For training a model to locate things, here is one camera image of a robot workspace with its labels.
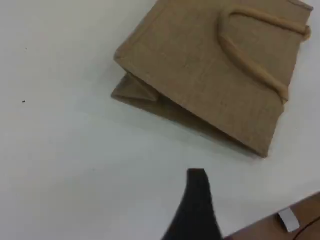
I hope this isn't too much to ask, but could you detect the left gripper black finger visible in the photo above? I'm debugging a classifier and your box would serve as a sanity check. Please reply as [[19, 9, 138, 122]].
[[162, 168, 225, 240]]

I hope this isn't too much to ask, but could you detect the brown jute tote bag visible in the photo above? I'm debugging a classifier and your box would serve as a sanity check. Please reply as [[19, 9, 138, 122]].
[[110, 0, 315, 159]]

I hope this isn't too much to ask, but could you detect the thin dark cable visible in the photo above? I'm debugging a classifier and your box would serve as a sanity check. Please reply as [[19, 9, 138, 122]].
[[291, 216, 320, 240]]

